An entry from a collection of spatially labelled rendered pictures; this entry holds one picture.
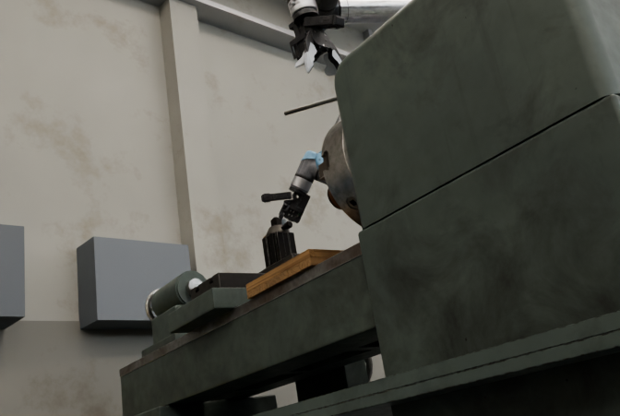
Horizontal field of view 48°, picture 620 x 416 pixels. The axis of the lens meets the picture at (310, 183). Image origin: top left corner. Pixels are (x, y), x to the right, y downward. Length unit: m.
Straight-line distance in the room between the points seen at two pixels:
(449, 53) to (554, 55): 0.23
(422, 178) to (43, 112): 4.68
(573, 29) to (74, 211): 4.71
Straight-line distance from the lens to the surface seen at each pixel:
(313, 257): 1.64
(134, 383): 2.61
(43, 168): 5.54
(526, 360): 1.05
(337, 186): 1.62
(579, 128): 1.11
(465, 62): 1.27
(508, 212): 1.17
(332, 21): 1.82
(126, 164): 5.88
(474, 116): 1.23
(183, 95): 6.30
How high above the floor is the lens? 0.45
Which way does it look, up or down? 21 degrees up
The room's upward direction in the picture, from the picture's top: 10 degrees counter-clockwise
